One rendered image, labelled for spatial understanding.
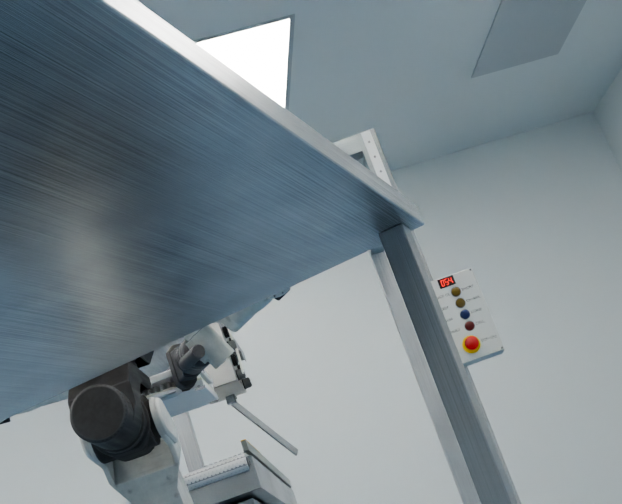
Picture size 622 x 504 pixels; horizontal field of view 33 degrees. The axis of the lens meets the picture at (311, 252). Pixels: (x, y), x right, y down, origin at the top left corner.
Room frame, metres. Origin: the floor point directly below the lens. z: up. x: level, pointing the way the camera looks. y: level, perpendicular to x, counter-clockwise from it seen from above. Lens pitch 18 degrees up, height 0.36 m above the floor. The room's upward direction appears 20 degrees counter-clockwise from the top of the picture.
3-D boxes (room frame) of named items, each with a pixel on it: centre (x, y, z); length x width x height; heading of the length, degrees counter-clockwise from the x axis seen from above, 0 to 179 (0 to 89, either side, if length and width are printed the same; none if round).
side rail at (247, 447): (3.73, 0.39, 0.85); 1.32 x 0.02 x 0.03; 1
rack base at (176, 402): (2.78, 0.51, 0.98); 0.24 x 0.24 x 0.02; 1
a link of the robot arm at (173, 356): (2.59, 0.39, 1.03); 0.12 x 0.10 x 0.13; 34
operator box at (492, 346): (2.98, -0.34, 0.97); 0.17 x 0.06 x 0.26; 91
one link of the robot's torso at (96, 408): (2.06, 0.49, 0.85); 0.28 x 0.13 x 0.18; 1
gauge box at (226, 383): (3.16, 0.39, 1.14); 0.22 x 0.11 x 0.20; 1
